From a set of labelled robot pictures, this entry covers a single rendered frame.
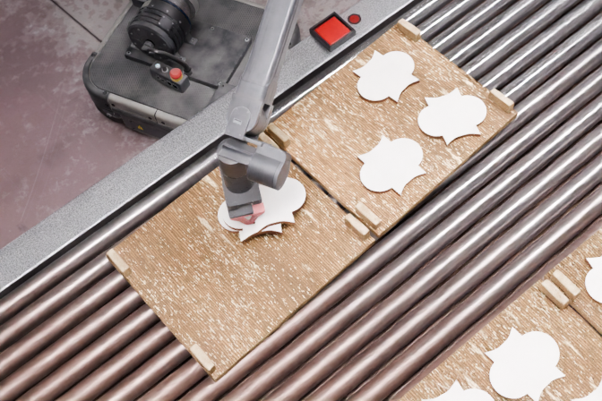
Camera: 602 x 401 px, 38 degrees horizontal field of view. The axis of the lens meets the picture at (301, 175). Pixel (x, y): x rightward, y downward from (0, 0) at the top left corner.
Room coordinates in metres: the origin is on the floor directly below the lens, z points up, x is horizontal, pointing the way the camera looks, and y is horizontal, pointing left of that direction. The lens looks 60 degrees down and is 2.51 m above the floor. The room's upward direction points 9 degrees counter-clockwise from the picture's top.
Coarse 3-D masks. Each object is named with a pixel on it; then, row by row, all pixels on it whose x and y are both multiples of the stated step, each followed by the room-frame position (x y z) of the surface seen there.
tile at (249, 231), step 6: (222, 210) 0.83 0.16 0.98; (222, 216) 0.82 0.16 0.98; (228, 216) 0.82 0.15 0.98; (228, 222) 0.80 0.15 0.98; (234, 222) 0.80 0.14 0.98; (240, 222) 0.80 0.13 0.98; (234, 228) 0.79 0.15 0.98; (240, 228) 0.79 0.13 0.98; (246, 228) 0.78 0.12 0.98; (252, 228) 0.78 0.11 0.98; (270, 228) 0.78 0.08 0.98; (276, 228) 0.77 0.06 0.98; (246, 234) 0.77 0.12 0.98; (252, 234) 0.77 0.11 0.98; (258, 234) 0.77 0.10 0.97; (246, 240) 0.76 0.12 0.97
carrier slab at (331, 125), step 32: (352, 64) 1.17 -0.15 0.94; (416, 64) 1.14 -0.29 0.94; (448, 64) 1.12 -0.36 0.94; (320, 96) 1.10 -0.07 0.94; (352, 96) 1.08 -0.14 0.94; (416, 96) 1.06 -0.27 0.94; (480, 96) 1.03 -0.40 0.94; (288, 128) 1.03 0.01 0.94; (320, 128) 1.01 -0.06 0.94; (352, 128) 1.00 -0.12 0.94; (384, 128) 0.99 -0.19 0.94; (416, 128) 0.98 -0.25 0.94; (480, 128) 0.95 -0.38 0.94; (320, 160) 0.94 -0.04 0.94; (352, 160) 0.92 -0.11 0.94; (448, 160) 0.89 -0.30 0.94; (352, 192) 0.85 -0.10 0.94; (416, 192) 0.83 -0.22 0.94; (384, 224) 0.77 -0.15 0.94
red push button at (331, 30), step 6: (336, 18) 1.31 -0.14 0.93; (324, 24) 1.30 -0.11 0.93; (330, 24) 1.29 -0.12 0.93; (336, 24) 1.29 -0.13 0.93; (342, 24) 1.29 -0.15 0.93; (318, 30) 1.28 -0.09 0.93; (324, 30) 1.28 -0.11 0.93; (330, 30) 1.27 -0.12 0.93; (336, 30) 1.27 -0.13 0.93; (342, 30) 1.27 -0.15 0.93; (348, 30) 1.27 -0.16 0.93; (324, 36) 1.26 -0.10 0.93; (330, 36) 1.26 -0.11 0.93; (336, 36) 1.26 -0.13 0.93; (342, 36) 1.25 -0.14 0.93; (330, 42) 1.24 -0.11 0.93
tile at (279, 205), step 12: (288, 180) 0.87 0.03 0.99; (264, 192) 0.85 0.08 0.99; (276, 192) 0.85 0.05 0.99; (288, 192) 0.84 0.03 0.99; (300, 192) 0.84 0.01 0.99; (252, 204) 0.83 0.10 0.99; (264, 204) 0.82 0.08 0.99; (276, 204) 0.82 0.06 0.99; (288, 204) 0.82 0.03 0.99; (300, 204) 0.81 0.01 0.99; (264, 216) 0.80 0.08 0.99; (276, 216) 0.79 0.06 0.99; (288, 216) 0.79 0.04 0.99; (264, 228) 0.78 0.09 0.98
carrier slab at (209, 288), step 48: (192, 192) 0.91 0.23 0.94; (144, 240) 0.82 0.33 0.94; (192, 240) 0.80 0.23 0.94; (240, 240) 0.78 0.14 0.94; (288, 240) 0.77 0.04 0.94; (336, 240) 0.75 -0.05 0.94; (144, 288) 0.71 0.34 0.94; (192, 288) 0.70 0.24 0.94; (240, 288) 0.68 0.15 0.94; (288, 288) 0.66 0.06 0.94; (192, 336) 0.60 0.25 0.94; (240, 336) 0.59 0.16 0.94
